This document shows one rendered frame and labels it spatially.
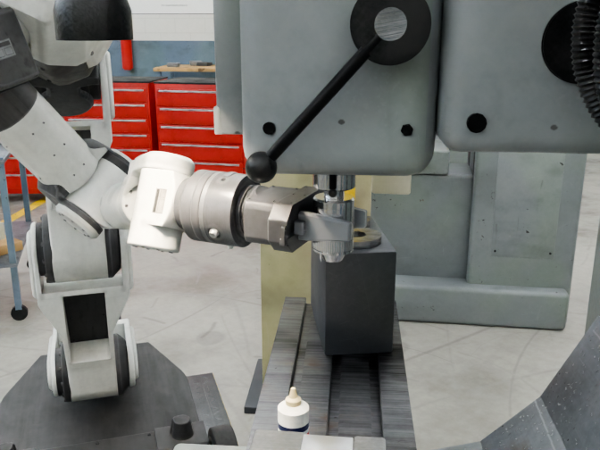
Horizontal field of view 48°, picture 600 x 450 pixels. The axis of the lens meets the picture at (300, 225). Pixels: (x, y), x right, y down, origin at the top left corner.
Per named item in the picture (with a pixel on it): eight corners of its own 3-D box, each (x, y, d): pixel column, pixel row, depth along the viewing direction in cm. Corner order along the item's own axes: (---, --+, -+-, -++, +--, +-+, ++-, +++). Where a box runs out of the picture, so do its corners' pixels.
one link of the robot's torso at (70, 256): (41, 274, 146) (18, 51, 137) (125, 266, 151) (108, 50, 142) (35, 295, 132) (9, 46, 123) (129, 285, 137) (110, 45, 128)
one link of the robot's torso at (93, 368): (52, 372, 167) (26, 207, 140) (136, 362, 172) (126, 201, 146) (51, 421, 154) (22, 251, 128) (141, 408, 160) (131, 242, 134)
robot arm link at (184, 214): (207, 162, 79) (127, 154, 84) (191, 254, 78) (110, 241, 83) (248, 183, 90) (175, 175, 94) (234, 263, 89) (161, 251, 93)
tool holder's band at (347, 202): (345, 198, 80) (345, 190, 79) (361, 208, 75) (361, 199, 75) (307, 201, 78) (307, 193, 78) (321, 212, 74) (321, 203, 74)
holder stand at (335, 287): (323, 355, 117) (325, 245, 112) (310, 305, 138) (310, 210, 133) (393, 353, 118) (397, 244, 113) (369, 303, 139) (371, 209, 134)
